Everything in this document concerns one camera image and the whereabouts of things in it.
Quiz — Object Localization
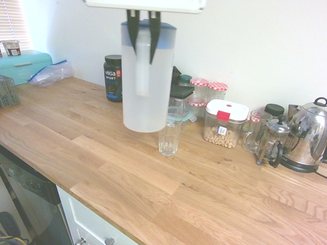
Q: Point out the clear drinking glass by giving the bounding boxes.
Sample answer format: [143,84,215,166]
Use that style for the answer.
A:
[158,119,183,157]

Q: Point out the chrome electric kettle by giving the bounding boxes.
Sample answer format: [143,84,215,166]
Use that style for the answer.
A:
[279,96,327,174]

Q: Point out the glass container with teal lid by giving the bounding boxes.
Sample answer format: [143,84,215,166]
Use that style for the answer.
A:
[167,105,197,124]

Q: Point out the silver drawer handle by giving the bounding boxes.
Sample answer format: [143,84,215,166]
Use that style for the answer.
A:
[76,236,116,245]

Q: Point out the jar with red checked lid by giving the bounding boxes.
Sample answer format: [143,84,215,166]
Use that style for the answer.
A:
[207,81,229,103]
[248,111,264,131]
[189,77,209,102]
[188,99,207,118]

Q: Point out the clear container with black lid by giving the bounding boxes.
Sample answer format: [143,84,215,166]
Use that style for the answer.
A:
[169,85,195,109]

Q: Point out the jar with black lid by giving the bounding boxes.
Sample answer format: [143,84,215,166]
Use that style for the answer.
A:
[264,103,286,118]

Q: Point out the black Vega protein tub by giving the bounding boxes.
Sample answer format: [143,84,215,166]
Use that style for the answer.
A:
[103,54,124,103]

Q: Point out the teal bread box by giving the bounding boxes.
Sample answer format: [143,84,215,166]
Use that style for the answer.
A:
[0,50,56,86]

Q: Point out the black and yellow cables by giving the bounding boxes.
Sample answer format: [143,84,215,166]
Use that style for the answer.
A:
[0,211,22,245]

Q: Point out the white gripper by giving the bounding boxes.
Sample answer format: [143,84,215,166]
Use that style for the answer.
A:
[83,0,207,65]

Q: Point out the white window blind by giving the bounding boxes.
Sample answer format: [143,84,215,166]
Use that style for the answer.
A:
[0,0,33,52]

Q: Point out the clear zip bag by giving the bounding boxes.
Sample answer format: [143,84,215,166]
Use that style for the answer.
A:
[27,59,75,88]

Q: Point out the clear pitcher with blue lid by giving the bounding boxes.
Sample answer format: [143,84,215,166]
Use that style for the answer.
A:
[120,19,177,133]

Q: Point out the cereal container with white lid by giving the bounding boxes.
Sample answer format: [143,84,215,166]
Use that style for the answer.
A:
[203,99,250,150]

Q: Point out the clear jar with green lid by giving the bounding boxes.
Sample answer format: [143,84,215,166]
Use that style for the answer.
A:
[178,74,193,87]

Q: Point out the glass French press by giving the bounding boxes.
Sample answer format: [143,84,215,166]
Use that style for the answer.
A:
[256,114,292,169]

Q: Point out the black kettle power cable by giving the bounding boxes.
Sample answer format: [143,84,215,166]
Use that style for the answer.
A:
[314,159,327,177]

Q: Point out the white cabinet drawer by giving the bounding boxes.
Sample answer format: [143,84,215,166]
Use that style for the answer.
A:
[56,185,144,245]

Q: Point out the clear glass mug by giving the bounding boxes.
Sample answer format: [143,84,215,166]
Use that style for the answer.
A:
[242,110,273,154]

